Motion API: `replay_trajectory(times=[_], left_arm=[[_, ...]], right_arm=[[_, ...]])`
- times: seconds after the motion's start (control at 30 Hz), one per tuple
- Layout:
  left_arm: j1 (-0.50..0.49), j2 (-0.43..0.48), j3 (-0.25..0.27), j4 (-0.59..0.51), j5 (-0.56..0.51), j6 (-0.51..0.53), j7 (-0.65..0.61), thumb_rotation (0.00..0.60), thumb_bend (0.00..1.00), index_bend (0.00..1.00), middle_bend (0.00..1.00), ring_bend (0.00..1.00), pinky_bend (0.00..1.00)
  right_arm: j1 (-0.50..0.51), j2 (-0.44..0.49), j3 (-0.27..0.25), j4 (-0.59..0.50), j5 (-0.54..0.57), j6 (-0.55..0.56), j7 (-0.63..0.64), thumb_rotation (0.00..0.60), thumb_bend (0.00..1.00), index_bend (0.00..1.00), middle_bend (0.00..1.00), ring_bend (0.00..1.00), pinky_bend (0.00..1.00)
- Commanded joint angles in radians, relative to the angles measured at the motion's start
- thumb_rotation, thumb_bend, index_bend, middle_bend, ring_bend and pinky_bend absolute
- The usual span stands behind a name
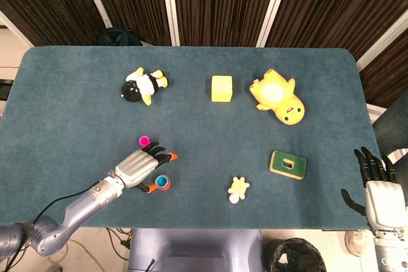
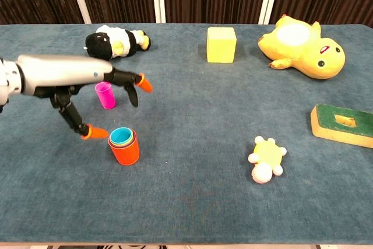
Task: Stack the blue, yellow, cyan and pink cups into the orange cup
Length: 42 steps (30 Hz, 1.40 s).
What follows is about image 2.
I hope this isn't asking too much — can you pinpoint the pink plastic cup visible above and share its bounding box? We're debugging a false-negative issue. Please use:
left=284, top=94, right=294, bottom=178
left=94, top=81, right=117, bottom=110

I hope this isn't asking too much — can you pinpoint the black white penguin plush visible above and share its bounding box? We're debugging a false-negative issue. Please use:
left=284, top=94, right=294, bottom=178
left=85, top=24, right=152, bottom=63

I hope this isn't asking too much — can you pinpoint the yellow foam cube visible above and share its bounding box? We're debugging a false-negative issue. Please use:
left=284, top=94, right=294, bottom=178
left=206, top=26, right=237, bottom=64

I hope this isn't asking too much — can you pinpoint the light blue plastic cup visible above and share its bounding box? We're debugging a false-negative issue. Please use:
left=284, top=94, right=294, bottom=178
left=110, top=127, right=133, bottom=145

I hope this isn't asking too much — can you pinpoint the green wooden block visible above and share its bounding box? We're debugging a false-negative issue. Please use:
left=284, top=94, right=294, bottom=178
left=310, top=103, right=373, bottom=149

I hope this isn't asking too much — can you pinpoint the yellow duck plush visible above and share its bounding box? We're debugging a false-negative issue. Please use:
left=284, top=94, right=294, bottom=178
left=257, top=14, right=346, bottom=80

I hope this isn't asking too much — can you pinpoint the small yellow turtle toy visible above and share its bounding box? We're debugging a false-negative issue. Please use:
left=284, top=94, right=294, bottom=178
left=248, top=135, right=287, bottom=184

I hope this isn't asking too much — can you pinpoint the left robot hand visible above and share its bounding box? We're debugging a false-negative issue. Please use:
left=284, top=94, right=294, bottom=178
left=16, top=54, right=153, bottom=141

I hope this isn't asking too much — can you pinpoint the yellow plastic cup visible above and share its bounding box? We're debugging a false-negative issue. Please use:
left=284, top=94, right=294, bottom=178
left=108, top=128, right=135, bottom=147

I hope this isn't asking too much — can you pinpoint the orange plastic cup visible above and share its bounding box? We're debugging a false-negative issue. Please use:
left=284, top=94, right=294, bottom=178
left=108, top=131, right=140, bottom=166

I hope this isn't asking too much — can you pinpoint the teal table cloth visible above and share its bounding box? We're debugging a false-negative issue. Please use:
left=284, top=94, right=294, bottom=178
left=0, top=23, right=373, bottom=246

